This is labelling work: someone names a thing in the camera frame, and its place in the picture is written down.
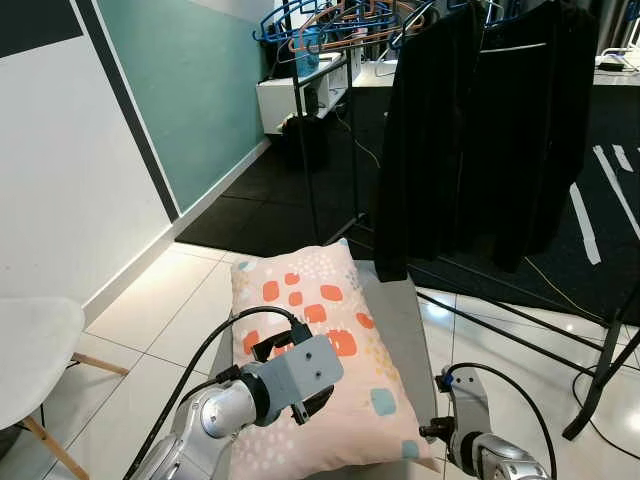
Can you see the long white tape strip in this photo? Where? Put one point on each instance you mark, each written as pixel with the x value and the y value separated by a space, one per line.
pixel 615 190
pixel 584 225

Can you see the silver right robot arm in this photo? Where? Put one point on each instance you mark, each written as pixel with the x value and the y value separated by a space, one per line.
pixel 500 462

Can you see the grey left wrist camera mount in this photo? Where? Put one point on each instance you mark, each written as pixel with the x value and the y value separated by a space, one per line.
pixel 305 370

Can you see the black hanging garment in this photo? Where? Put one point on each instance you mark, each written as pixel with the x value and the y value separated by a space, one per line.
pixel 530 130
pixel 425 150

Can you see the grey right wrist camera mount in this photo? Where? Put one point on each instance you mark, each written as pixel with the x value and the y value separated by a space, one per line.
pixel 468 400

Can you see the blue plastic hanger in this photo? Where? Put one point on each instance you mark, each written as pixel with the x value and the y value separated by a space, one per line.
pixel 308 55

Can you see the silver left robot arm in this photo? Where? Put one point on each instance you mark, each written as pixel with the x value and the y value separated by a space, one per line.
pixel 215 415

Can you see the white shelf unit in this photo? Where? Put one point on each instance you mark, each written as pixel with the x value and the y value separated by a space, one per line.
pixel 290 95

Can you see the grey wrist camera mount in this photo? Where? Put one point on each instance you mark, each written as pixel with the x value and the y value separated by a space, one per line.
pixel 468 400
pixel 305 370

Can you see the black bin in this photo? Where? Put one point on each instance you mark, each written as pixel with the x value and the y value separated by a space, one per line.
pixel 305 145

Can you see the black metal clothes rack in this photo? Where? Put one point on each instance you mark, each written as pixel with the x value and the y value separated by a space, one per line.
pixel 500 329

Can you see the white chair with wooden legs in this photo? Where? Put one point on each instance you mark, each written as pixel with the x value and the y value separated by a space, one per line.
pixel 35 350

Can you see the pink pillow with orange pattern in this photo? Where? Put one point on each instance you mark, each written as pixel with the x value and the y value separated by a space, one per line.
pixel 370 360

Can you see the short white tape strip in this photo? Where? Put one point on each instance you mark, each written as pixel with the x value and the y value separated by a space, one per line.
pixel 622 158

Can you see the pink clothes hanger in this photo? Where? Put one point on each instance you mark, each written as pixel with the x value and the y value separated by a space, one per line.
pixel 350 40

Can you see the black stand pole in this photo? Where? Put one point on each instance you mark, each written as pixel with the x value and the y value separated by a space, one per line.
pixel 600 370

